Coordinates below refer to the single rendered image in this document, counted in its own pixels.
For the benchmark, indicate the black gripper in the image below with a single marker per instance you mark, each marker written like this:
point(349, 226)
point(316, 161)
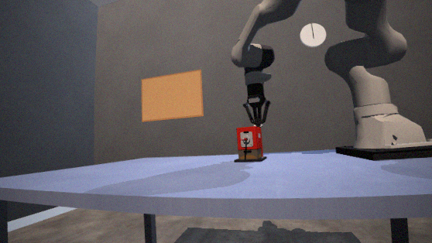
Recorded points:
point(257, 88)

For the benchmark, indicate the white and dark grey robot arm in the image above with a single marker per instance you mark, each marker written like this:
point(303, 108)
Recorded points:
point(377, 126)

